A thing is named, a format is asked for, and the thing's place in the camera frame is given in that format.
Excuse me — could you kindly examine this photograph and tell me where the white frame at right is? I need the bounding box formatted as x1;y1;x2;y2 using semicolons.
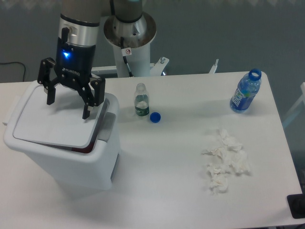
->
282;83;305;129

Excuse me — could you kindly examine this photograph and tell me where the crumpled white tissue lower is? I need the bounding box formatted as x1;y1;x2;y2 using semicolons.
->
209;173;228;195

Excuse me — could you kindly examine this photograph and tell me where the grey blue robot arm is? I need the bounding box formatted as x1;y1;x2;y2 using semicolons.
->
37;0;142;119

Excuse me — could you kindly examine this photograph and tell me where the blue bottle cap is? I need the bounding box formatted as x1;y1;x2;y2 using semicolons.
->
150;112;161;123

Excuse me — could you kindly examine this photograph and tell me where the crumpled white tissue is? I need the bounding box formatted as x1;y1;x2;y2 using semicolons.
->
209;173;228;195
202;128;251;176

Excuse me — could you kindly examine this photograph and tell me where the black cable on pedestal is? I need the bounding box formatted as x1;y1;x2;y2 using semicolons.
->
120;36;133;77

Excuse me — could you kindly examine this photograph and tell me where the blue water bottle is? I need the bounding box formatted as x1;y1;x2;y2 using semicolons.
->
230;68;262;113

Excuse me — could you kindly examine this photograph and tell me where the red object in trash can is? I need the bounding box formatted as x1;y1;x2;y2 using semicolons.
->
71;143;94;154

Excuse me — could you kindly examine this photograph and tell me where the white trash can lid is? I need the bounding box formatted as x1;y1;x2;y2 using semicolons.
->
4;82;109;150

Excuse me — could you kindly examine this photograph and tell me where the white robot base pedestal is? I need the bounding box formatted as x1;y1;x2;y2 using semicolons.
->
91;12;169;78

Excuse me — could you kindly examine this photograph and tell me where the black floor cable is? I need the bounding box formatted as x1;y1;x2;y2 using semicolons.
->
0;62;26;82

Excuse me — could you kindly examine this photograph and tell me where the black device at edge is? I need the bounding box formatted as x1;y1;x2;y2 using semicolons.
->
287;194;305;219

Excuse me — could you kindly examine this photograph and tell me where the clear green-label bottle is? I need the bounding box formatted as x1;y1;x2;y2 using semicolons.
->
134;83;149;116

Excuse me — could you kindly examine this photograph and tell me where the white trash can body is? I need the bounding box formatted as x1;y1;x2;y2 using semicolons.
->
9;93;121;190

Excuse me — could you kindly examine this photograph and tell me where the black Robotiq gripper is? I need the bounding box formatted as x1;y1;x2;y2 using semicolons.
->
37;40;105;119

